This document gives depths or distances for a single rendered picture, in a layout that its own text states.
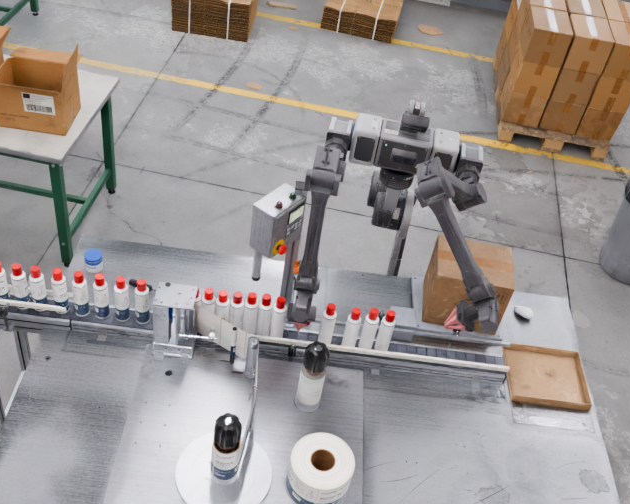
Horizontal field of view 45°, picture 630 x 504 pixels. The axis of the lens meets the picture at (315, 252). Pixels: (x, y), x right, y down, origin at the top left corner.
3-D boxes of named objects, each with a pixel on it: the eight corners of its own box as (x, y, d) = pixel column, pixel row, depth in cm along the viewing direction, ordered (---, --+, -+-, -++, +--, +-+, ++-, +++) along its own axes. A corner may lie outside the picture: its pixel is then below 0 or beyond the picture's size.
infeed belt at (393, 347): (71, 326, 285) (70, 319, 283) (77, 310, 291) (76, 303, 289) (503, 380, 293) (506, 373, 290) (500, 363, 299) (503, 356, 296)
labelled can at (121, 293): (114, 321, 284) (111, 283, 270) (117, 311, 288) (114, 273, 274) (128, 323, 285) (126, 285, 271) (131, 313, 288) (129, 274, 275)
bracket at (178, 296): (152, 305, 259) (152, 303, 258) (159, 282, 267) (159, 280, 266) (192, 310, 259) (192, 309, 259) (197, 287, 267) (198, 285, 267)
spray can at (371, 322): (358, 351, 289) (367, 315, 275) (358, 340, 293) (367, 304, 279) (371, 353, 289) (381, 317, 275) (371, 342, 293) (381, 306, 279)
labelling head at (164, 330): (152, 354, 275) (151, 305, 258) (160, 327, 285) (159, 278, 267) (191, 358, 276) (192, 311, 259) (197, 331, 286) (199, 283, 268)
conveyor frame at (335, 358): (70, 330, 285) (69, 322, 282) (78, 309, 293) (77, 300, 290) (503, 384, 293) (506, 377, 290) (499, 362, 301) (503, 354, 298)
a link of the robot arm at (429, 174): (436, 148, 241) (408, 160, 246) (445, 188, 237) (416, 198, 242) (484, 184, 279) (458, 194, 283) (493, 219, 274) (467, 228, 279)
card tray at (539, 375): (511, 401, 287) (514, 395, 285) (502, 348, 306) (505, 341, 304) (588, 410, 289) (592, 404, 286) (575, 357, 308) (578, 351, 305)
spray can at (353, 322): (340, 351, 288) (349, 314, 274) (341, 340, 292) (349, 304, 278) (354, 353, 288) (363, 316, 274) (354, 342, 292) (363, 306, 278)
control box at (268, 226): (248, 245, 264) (252, 203, 251) (280, 223, 275) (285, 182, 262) (270, 260, 260) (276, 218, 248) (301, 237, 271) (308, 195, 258)
